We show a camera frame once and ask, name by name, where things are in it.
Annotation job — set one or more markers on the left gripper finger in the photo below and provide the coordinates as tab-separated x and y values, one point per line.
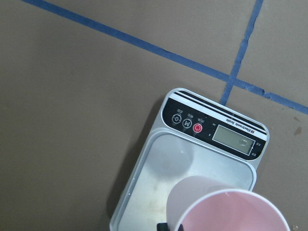
162	225

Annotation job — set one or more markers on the pink plastic cup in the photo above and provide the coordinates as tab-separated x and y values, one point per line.
201	204

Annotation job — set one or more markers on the silver digital kitchen scale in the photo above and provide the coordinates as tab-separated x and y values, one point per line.
191	136

